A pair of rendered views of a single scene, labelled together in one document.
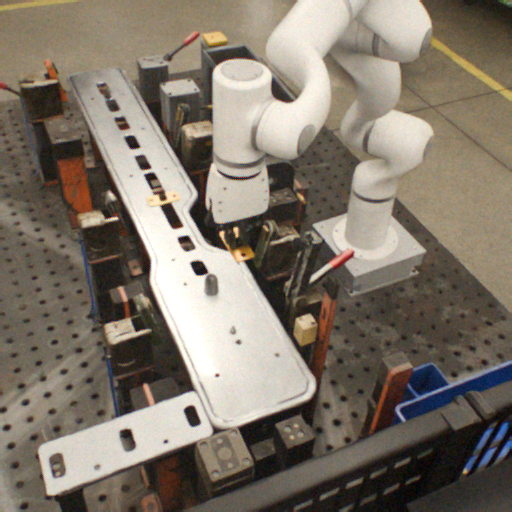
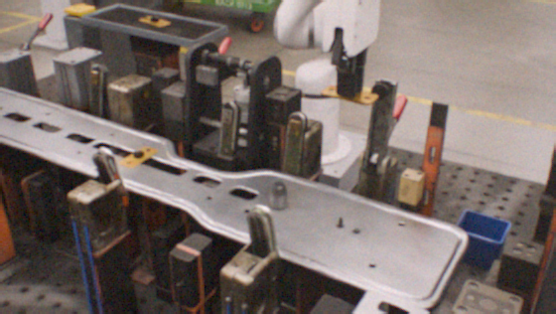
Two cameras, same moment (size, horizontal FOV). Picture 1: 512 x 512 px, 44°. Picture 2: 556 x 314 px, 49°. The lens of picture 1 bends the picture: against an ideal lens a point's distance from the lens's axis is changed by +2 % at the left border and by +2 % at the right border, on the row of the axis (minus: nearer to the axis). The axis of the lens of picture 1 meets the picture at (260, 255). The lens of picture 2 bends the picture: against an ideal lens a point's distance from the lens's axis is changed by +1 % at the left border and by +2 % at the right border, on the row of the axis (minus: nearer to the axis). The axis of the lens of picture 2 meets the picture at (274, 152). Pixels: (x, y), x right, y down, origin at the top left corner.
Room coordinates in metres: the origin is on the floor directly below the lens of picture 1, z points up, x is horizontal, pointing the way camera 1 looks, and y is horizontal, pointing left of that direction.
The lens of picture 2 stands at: (0.15, 0.59, 1.63)
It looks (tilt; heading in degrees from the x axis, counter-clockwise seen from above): 29 degrees down; 329
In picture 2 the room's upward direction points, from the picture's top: straight up
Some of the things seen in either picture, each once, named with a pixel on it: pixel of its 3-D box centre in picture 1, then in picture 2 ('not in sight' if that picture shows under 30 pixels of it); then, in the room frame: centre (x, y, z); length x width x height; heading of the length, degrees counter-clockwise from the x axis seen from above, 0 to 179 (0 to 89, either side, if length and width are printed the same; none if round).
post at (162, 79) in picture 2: not in sight; (173, 145); (1.42, 0.11, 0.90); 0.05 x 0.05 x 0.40; 28
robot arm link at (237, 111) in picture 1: (243, 111); not in sight; (0.82, 0.04, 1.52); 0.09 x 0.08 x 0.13; 61
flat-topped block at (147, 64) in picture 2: not in sight; (162, 107); (1.60, 0.07, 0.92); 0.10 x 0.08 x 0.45; 28
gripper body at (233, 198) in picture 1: (238, 187); (354, 10); (0.83, 0.05, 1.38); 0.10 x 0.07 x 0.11; 118
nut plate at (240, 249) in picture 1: (236, 242); (348, 91); (0.83, 0.05, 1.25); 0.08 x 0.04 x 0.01; 28
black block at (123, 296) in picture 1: (132, 335); (197, 312); (0.92, 0.29, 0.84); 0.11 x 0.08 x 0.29; 118
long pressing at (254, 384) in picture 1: (157, 196); (129, 158); (1.25, 0.28, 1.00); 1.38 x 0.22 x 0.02; 28
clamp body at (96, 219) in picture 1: (106, 267); (106, 261); (1.11, 0.39, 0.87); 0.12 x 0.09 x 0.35; 118
